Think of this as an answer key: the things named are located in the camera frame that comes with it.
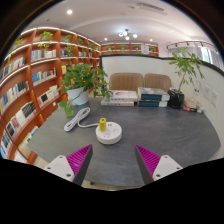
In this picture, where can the round white power strip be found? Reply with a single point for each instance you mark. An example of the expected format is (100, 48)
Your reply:
(111, 135)

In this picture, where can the right tan chair back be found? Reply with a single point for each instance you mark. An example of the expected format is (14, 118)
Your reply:
(158, 81)

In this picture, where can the ceiling chandelier lamp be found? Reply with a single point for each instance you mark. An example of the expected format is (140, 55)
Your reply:
(126, 34)

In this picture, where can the green pothos plant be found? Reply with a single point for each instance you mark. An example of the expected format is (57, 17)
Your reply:
(82, 75)

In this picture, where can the white plant pot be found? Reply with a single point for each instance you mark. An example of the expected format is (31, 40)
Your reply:
(78, 96)

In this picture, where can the white books stack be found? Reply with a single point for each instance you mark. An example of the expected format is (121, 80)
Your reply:
(120, 98)

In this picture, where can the black plant pot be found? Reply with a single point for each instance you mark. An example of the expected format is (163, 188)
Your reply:
(176, 98)

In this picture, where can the tall leafy potted plant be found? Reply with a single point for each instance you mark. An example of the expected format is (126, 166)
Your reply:
(187, 66)

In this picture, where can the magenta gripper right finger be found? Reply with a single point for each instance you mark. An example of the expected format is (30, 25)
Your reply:
(154, 167)

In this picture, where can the tan chair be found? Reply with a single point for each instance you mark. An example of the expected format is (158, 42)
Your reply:
(126, 81)
(158, 81)

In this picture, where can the orange wooden bookshelf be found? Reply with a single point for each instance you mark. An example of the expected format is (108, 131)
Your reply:
(29, 78)

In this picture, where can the dark books stack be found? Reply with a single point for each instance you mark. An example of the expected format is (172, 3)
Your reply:
(152, 97)

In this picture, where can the yellow charger plug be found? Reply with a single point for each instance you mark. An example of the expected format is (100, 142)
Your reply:
(102, 124)

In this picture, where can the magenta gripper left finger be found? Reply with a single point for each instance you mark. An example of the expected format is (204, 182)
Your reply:
(72, 167)

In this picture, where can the left tan chair back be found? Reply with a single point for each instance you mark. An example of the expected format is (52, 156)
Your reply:
(126, 81)

